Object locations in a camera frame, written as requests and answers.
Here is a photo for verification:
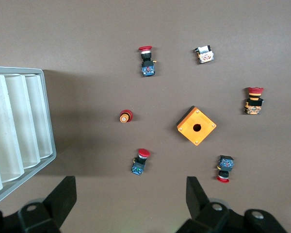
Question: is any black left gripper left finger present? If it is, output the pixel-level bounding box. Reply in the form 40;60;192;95
17;176;78;233

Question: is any red yellow emergency stop head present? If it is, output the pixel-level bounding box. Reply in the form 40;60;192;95
119;109;133;124

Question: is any grey ribbed plastic tray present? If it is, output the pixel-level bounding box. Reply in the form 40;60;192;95
0;66;57;210

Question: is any red mushroom button blue block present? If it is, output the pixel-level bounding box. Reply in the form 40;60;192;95
130;148;151;176
216;155;235;183

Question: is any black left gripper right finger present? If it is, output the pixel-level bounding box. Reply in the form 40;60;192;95
177;176;236;233

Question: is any orange black contact block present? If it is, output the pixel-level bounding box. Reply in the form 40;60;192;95
193;45;214;65

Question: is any red yellow emergency stop button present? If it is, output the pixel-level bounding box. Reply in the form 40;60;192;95
243;86;264;116

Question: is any orange button enclosure box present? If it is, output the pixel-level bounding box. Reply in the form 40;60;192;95
176;105;217;146

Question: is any red mushroom button silver collar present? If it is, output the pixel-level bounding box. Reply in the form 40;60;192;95
138;45;158;78

